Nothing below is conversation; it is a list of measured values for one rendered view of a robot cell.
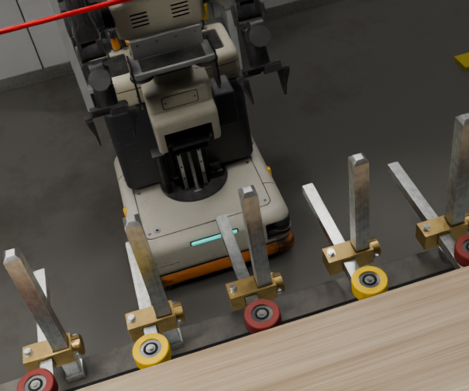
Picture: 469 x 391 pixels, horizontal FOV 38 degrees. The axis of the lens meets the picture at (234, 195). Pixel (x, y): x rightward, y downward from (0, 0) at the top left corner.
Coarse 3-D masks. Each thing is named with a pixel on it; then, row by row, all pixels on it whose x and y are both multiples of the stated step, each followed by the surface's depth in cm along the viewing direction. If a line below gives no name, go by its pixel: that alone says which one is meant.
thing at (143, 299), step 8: (128, 248) 177; (128, 256) 175; (136, 264) 173; (136, 272) 171; (136, 280) 169; (136, 288) 167; (144, 288) 167; (136, 296) 165; (144, 296) 165; (144, 304) 163; (144, 328) 158; (152, 328) 157
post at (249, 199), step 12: (240, 192) 142; (252, 192) 141; (240, 204) 146; (252, 204) 142; (252, 216) 145; (252, 228) 147; (252, 240) 150; (264, 240) 151; (252, 252) 152; (264, 252) 153; (252, 264) 159; (264, 264) 156; (264, 276) 159
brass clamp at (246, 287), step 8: (272, 272) 166; (240, 280) 163; (248, 280) 163; (272, 280) 162; (280, 280) 162; (240, 288) 162; (248, 288) 161; (256, 288) 161; (264, 288) 161; (272, 288) 161; (280, 288) 162; (232, 296) 160; (240, 296) 160; (264, 296) 162; (272, 296) 163; (232, 304) 161; (240, 304) 162
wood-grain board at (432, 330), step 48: (432, 288) 145; (288, 336) 141; (336, 336) 140; (384, 336) 138; (432, 336) 137; (96, 384) 139; (144, 384) 138; (192, 384) 136; (240, 384) 135; (288, 384) 133; (336, 384) 132; (384, 384) 130; (432, 384) 129
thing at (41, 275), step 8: (40, 272) 176; (40, 280) 174; (48, 280) 178; (48, 288) 175; (48, 296) 172; (40, 336) 161; (48, 360) 156; (40, 368) 154; (48, 368) 154; (56, 376) 155
